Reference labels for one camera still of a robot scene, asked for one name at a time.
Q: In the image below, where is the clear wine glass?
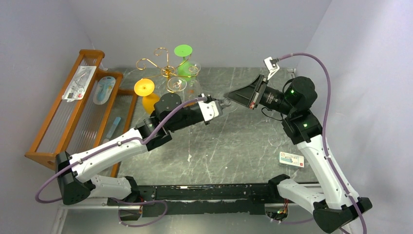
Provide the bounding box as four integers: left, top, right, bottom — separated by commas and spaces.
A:
184, 61, 202, 99

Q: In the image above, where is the clear champagne flute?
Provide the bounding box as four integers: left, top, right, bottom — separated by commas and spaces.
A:
167, 77, 187, 98

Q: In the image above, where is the green plastic wine glass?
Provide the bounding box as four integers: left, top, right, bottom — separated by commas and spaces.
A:
174, 44, 199, 78

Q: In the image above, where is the orange plastic wine glass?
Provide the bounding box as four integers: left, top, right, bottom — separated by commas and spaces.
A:
134, 78, 160, 114

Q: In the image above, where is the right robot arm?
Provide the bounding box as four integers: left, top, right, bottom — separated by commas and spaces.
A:
224, 75, 372, 234

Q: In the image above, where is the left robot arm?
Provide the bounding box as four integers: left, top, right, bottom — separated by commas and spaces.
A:
56, 93, 231, 205

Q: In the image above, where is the wooden dish drying rack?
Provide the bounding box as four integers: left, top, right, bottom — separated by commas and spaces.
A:
25, 49, 138, 170

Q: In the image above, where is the small white card box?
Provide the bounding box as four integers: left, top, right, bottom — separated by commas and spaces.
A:
279, 152, 304, 168

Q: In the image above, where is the blue pink toothbrush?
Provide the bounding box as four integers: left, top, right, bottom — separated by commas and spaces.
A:
105, 117, 121, 139

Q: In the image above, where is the blue packaged tool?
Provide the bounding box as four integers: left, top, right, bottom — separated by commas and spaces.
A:
93, 76, 116, 105

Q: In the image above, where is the white packaged item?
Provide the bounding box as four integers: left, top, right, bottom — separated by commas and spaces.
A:
61, 66, 97, 102

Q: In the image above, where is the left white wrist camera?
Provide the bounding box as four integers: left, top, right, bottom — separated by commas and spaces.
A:
198, 93, 216, 125

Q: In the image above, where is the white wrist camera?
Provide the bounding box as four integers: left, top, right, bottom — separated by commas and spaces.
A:
263, 57, 280, 80
198, 93, 216, 125

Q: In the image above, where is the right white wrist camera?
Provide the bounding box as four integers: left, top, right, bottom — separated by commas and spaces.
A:
263, 57, 280, 80

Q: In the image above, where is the gold wire wine glass rack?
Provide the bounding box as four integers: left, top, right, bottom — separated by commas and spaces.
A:
135, 47, 192, 81

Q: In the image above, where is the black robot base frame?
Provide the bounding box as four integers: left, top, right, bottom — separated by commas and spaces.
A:
107, 183, 284, 221

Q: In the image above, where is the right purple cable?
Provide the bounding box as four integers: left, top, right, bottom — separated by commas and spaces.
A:
278, 52, 369, 234

